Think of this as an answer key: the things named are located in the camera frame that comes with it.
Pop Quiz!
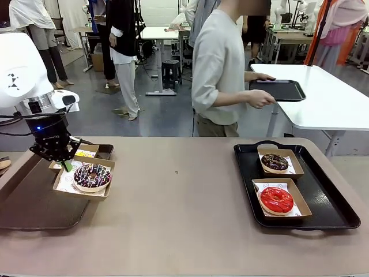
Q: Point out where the dark donut with white drizzle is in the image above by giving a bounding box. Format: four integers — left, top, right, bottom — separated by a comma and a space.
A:
73, 163, 112, 193

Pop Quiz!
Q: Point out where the chocolate glazed sprinkled donut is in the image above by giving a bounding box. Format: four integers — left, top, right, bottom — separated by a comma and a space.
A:
261, 153, 289, 173

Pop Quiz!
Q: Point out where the grey workbench table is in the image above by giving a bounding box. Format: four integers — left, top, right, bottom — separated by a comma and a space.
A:
269, 24, 315, 64

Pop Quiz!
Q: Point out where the person's right forearm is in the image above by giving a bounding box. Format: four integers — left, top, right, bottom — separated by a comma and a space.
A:
214, 89, 251, 108

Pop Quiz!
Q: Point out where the person's left hand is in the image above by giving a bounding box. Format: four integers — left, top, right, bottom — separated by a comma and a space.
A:
253, 73, 277, 82

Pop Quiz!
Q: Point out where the orange hanging garment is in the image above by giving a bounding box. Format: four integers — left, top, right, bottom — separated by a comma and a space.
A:
305, 0, 369, 67

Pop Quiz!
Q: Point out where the red glazed donut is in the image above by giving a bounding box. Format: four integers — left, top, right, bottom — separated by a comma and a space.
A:
259, 186, 295, 216

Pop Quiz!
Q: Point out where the person in black top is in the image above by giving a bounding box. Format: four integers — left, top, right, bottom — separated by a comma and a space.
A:
243, 14, 269, 63

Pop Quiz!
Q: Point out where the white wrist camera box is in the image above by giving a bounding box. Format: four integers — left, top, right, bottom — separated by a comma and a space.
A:
51, 89, 81, 112

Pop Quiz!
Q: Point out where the black plastic serving tray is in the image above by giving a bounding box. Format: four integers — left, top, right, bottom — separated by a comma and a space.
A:
233, 140, 362, 231

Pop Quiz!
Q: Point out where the large white table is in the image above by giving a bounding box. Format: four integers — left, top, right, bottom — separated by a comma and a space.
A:
250, 63, 369, 158

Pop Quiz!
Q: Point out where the person in grey clothes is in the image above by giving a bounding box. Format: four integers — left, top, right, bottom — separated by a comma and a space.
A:
186, 0, 221, 48

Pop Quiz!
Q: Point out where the brown plastic serving tray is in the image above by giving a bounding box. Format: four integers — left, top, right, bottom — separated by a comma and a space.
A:
0, 143, 115, 231

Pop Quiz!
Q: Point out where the dark tray without handles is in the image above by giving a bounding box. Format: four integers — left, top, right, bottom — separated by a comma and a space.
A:
249, 79, 307, 103

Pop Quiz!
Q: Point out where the kraft paper food box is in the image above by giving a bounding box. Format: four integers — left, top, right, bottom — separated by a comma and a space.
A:
53, 157, 116, 201
48, 144, 100, 171
257, 147, 306, 180
252, 178, 313, 220

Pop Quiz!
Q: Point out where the person in white shirt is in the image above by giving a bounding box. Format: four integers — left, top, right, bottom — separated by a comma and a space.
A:
8, 0, 74, 89

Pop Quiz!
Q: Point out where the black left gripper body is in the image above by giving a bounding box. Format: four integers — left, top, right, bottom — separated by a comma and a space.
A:
25, 111, 71, 151

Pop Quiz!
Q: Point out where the brown cardboard box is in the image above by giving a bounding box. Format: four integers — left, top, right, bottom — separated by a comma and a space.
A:
91, 53, 104, 72

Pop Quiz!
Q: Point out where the white height-adjustable desk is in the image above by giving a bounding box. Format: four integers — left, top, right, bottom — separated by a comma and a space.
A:
141, 27, 181, 96

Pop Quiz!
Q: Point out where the person's right hand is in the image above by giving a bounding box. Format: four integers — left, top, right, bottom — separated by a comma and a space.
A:
248, 89, 276, 110

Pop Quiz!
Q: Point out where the black plastic stool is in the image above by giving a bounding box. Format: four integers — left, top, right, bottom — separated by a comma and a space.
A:
161, 59, 182, 89

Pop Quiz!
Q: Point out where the tan brown donut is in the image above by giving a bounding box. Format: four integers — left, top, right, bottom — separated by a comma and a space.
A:
0, 155, 12, 175

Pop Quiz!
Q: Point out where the white printed paper liner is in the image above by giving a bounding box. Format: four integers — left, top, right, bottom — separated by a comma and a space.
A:
73, 148, 97, 159
259, 152, 296, 175
56, 161, 112, 197
253, 178, 302, 217

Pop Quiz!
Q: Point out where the person in beige sweater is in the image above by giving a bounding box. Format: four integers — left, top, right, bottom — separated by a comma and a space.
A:
191, 0, 272, 138

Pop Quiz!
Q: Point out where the person in black jacket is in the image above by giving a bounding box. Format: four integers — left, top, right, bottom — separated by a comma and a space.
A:
106, 0, 142, 121

